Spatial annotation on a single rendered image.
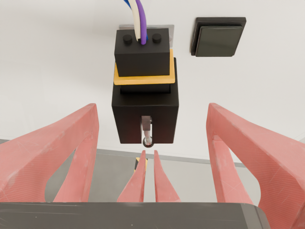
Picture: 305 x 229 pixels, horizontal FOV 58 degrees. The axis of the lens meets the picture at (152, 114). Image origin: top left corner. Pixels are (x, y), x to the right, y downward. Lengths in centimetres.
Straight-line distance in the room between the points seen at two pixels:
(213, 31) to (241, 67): 7
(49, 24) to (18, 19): 2
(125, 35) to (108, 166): 124
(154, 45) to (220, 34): 10
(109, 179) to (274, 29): 123
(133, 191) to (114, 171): 114
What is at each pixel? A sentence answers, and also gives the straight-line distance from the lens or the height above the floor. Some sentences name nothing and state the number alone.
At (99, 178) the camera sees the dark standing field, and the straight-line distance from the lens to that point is 140.
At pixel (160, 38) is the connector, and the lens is 16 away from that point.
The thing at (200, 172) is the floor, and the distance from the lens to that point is 150.
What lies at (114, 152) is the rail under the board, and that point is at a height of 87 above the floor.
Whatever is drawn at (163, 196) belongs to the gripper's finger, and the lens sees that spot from 25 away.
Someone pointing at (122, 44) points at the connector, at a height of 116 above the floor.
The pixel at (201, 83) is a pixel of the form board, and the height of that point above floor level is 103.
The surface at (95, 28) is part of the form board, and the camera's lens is 25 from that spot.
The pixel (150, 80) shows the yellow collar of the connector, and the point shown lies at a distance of 16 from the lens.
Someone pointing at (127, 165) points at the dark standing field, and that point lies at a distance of 139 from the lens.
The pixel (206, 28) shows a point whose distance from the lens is 23.
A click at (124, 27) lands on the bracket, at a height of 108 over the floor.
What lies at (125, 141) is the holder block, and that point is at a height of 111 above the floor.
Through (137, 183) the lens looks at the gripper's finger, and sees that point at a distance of 26.
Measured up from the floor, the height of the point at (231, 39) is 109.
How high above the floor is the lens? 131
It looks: 76 degrees down
